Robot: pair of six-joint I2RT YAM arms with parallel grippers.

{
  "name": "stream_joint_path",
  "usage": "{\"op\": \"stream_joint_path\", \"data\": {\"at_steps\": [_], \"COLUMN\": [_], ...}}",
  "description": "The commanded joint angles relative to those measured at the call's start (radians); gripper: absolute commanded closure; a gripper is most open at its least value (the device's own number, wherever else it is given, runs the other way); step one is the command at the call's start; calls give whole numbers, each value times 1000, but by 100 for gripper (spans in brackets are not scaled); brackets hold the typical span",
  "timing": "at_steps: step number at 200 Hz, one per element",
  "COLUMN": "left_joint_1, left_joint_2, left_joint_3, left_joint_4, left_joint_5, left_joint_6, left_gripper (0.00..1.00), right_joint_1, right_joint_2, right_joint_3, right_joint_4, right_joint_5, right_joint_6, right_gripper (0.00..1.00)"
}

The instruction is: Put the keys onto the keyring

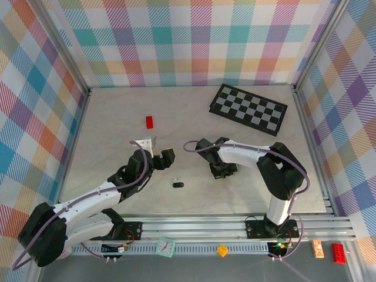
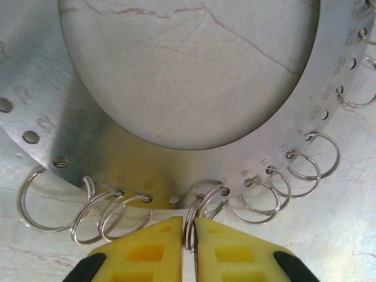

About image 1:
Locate key with black fob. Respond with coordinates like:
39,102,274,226
169,175,186,189

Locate black grey folding chessboard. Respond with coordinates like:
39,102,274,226
207,83,288,137

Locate black electronics board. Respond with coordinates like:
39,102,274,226
267,241,290,259
101,242,132,255

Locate teal toy clock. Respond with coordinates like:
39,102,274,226
155,237,176,259

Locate orange tag piece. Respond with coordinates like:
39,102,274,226
312,240,325,259

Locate red toy brick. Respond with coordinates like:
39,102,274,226
331,243,347,265

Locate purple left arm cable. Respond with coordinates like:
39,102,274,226
11,140,153,271

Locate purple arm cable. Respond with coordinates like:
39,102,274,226
183,140,311,220
11,140,153,271

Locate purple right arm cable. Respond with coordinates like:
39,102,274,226
183,140,311,220

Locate aluminium table side rail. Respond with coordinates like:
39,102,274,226
292,85,338,217
55,88,92,206

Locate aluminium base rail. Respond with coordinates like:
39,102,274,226
120,216,358,243

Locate slotted grey cable tray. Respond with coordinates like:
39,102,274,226
72,245,270,255

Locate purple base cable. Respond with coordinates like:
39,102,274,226
278,214,306,261
79,241,106,261

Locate aluminium frame post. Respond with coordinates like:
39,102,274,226
34,0,91,96
292,0,352,93

